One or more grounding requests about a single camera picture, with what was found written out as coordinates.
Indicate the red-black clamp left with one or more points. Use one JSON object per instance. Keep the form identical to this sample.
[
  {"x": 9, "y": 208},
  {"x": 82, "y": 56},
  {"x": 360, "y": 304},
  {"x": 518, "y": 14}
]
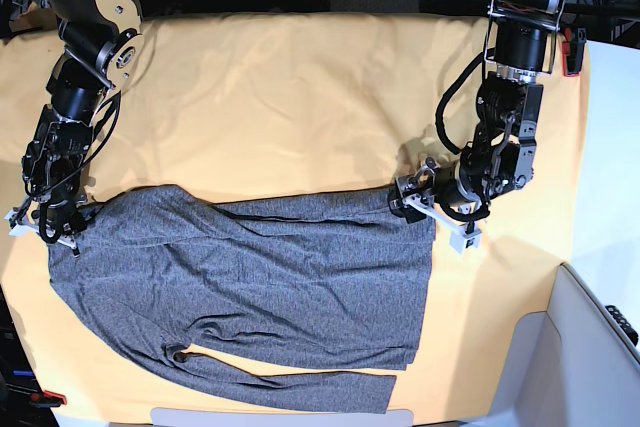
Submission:
[{"x": 47, "y": 399}]

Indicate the red-black clamp right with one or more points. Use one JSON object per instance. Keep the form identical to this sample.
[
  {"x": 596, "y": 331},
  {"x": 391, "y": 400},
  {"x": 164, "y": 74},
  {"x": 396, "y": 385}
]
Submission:
[{"x": 573, "y": 51}]

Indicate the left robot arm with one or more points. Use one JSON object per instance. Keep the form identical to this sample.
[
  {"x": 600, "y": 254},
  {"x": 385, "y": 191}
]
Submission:
[{"x": 523, "y": 40}]

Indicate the white plastic bin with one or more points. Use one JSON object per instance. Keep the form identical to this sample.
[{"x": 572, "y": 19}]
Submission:
[{"x": 569, "y": 365}]

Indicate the red-black clamp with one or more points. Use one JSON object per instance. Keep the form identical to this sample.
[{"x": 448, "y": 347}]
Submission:
[
  {"x": 47, "y": 399},
  {"x": 573, "y": 51}
]

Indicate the grey long-sleeve shirt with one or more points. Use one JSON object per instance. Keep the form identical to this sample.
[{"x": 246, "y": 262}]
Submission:
[{"x": 309, "y": 303}]

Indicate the yellow table cloth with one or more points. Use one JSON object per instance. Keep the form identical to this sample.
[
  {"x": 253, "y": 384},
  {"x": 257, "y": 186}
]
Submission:
[{"x": 255, "y": 106}]

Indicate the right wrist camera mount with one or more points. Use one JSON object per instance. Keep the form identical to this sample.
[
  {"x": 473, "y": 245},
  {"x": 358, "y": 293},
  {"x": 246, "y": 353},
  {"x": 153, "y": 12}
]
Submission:
[{"x": 51, "y": 233}]

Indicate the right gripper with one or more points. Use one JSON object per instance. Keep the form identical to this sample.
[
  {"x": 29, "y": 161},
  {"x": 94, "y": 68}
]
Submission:
[{"x": 63, "y": 215}]

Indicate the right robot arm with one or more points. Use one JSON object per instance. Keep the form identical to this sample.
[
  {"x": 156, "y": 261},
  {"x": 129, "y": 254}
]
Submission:
[{"x": 102, "y": 40}]

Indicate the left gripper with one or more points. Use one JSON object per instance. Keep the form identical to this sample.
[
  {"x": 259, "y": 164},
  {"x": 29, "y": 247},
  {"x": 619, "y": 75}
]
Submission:
[{"x": 447, "y": 186}]

